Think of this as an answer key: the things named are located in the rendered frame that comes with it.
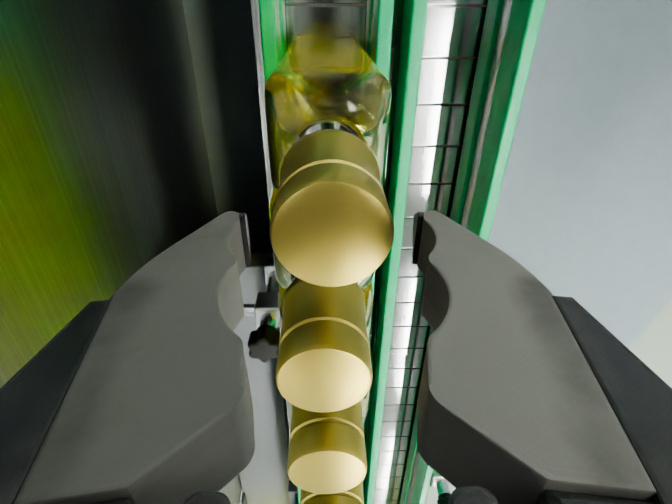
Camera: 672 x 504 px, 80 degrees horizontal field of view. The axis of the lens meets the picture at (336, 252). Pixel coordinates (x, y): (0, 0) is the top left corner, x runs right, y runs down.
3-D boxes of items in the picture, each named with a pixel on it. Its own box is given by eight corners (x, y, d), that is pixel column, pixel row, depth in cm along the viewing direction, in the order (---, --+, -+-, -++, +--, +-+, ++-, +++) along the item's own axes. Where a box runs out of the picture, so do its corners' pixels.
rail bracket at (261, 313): (226, 249, 44) (193, 335, 33) (289, 248, 44) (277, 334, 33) (231, 279, 46) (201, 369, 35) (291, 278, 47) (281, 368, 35)
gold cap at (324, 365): (281, 268, 17) (269, 346, 13) (367, 269, 17) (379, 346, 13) (284, 332, 19) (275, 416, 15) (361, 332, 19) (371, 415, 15)
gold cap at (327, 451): (290, 365, 20) (282, 450, 16) (362, 364, 20) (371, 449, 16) (293, 411, 22) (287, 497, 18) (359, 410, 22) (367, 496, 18)
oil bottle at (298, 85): (291, 37, 33) (253, 83, 15) (359, 37, 33) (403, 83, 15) (294, 108, 36) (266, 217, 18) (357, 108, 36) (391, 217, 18)
